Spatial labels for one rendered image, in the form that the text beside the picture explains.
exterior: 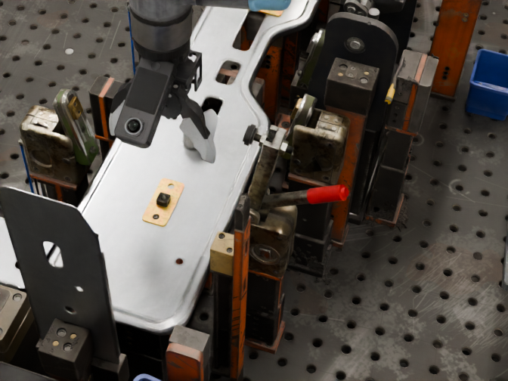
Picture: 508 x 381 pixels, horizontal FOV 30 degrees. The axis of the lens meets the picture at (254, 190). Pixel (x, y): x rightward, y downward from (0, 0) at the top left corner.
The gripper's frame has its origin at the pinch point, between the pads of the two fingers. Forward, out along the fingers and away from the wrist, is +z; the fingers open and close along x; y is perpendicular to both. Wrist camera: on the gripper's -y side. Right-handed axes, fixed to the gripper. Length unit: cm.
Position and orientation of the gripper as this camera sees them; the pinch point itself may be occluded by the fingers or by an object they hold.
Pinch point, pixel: (160, 153)
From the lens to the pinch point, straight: 132.6
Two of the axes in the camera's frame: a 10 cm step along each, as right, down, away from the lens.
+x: -9.5, -2.7, 1.7
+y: 3.1, -7.2, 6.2
